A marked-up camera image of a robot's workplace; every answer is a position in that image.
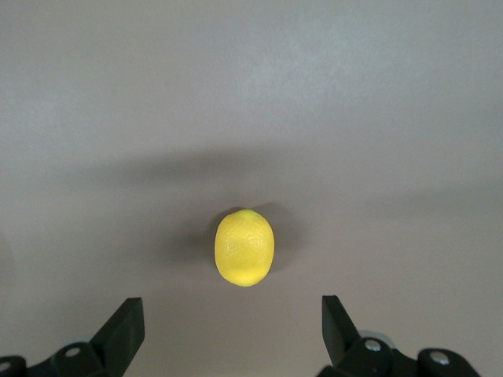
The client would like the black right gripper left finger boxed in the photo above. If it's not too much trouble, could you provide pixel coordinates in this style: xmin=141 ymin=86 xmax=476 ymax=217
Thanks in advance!
xmin=29 ymin=297 xmax=146 ymax=377

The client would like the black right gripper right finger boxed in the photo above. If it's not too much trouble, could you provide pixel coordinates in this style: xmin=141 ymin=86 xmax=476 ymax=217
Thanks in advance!
xmin=316 ymin=295 xmax=420 ymax=377

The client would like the yellow lemon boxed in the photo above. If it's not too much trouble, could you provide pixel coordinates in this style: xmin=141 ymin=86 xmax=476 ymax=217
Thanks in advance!
xmin=214 ymin=209 xmax=275 ymax=288

